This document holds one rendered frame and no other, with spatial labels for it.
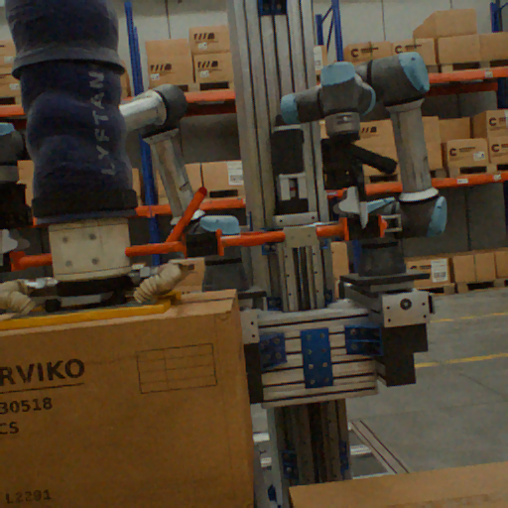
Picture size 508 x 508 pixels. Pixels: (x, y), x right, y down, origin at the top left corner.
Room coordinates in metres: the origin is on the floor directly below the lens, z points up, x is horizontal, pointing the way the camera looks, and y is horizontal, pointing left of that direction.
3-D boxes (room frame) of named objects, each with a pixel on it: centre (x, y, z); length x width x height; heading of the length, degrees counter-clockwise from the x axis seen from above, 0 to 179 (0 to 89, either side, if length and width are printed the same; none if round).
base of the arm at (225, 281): (1.96, 0.10, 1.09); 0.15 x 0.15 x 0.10
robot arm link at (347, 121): (1.43, -0.22, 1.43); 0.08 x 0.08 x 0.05
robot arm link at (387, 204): (2.01, -0.40, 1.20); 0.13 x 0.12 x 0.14; 61
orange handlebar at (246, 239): (1.55, 0.16, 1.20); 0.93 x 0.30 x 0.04; 89
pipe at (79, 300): (1.43, 0.36, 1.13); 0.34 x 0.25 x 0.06; 89
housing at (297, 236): (1.43, -0.11, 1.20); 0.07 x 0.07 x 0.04; 89
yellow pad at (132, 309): (1.34, 0.36, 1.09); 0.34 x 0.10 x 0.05; 89
